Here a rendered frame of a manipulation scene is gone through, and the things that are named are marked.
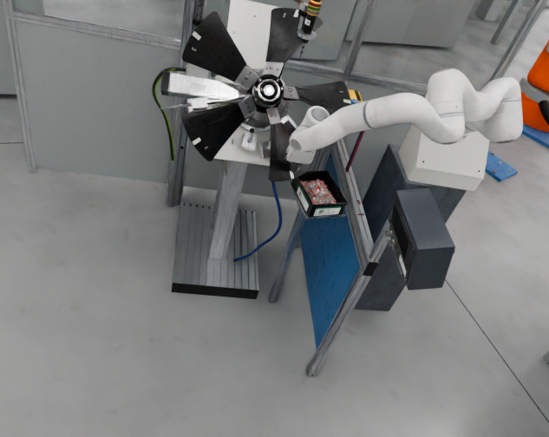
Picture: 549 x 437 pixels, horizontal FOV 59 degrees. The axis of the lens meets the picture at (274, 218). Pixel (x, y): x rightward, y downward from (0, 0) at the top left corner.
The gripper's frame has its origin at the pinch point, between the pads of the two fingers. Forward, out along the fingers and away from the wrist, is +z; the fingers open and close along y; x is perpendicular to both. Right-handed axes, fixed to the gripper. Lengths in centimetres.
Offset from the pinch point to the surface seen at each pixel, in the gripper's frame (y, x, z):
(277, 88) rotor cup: 11.7, -21.8, -18.1
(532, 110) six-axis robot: -294, -225, 150
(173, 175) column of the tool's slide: 47, -49, 92
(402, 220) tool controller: -24, 40, -35
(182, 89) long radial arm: 47, -28, -2
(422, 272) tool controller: -30, 56, -32
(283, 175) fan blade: 4.2, 3.8, 1.8
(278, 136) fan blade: 7.7, -9.6, -5.2
